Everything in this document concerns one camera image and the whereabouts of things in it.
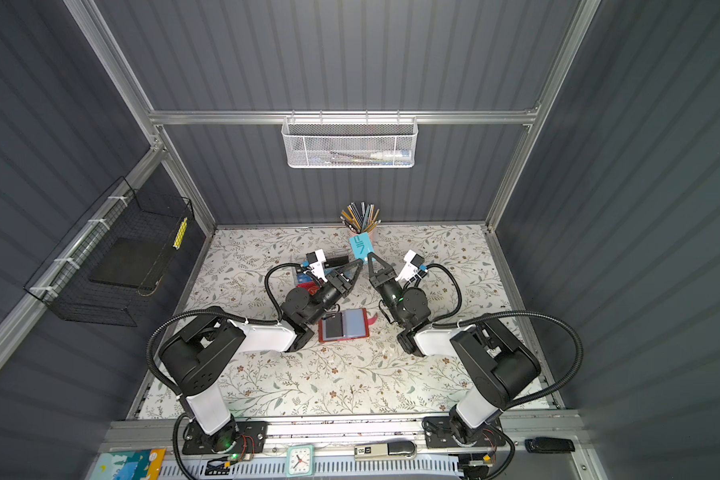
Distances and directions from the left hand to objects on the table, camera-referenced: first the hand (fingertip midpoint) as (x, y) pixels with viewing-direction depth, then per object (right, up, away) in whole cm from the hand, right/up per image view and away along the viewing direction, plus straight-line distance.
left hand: (365, 263), depth 75 cm
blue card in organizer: (-21, -6, +23) cm, 32 cm away
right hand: (+1, +1, +1) cm, 2 cm away
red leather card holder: (-6, -20, +18) cm, 27 cm away
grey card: (-10, -20, +16) cm, 27 cm away
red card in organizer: (-18, -8, +24) cm, 31 cm away
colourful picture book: (-56, -47, -6) cm, 73 cm away
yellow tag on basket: (-52, +8, +8) cm, 53 cm away
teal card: (-1, +5, +4) cm, 6 cm away
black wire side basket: (-63, +1, -2) cm, 63 cm away
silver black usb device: (+6, -43, -8) cm, 44 cm away
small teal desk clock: (-15, -46, -6) cm, 49 cm away
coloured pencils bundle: (-2, +15, +33) cm, 36 cm away
